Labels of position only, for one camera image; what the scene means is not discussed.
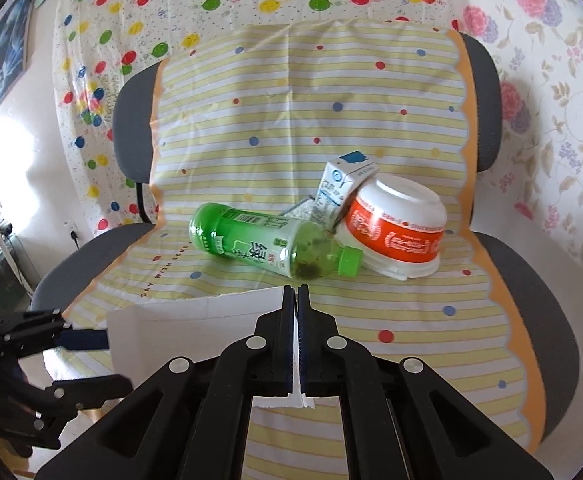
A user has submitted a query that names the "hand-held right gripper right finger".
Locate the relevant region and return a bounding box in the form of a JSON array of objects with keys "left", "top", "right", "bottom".
[{"left": 297, "top": 284, "right": 555, "bottom": 480}]

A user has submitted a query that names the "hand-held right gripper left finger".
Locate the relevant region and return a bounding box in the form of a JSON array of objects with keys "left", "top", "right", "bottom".
[{"left": 34, "top": 285, "right": 296, "bottom": 480}]

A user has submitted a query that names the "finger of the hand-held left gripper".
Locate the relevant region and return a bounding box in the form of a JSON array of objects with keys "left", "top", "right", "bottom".
[
  {"left": 0, "top": 309, "right": 110, "bottom": 358},
  {"left": 22, "top": 373, "right": 135, "bottom": 451}
]

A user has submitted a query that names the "white tissue paper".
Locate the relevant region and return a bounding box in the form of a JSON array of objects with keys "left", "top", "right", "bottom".
[{"left": 106, "top": 286, "right": 316, "bottom": 410}]

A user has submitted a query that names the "green tea bottle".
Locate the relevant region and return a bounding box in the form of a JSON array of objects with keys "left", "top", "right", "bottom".
[{"left": 189, "top": 202, "right": 364, "bottom": 281}]

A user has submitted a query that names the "red white noodle bowl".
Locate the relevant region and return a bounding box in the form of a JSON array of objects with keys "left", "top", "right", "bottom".
[{"left": 335, "top": 175, "right": 448, "bottom": 281}]

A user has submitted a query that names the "white blue milk carton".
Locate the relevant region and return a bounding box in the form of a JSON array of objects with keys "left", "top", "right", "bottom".
[{"left": 311, "top": 150, "right": 378, "bottom": 231}]

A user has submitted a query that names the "yellow striped plastic cloth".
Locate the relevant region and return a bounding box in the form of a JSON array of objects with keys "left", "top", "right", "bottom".
[{"left": 66, "top": 19, "right": 547, "bottom": 480}]

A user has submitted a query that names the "grey office chair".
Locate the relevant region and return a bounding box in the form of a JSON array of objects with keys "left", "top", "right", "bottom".
[{"left": 30, "top": 32, "right": 580, "bottom": 442}]

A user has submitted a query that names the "floral printed sheet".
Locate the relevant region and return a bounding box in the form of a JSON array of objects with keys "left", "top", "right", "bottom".
[{"left": 446, "top": 0, "right": 583, "bottom": 346}]

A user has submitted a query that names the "white cable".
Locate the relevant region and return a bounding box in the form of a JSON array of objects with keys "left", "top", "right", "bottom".
[{"left": 0, "top": 230, "right": 38, "bottom": 288}]

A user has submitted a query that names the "blue wall poster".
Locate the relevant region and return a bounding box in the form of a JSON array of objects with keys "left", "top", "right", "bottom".
[{"left": 0, "top": 0, "right": 40, "bottom": 117}]

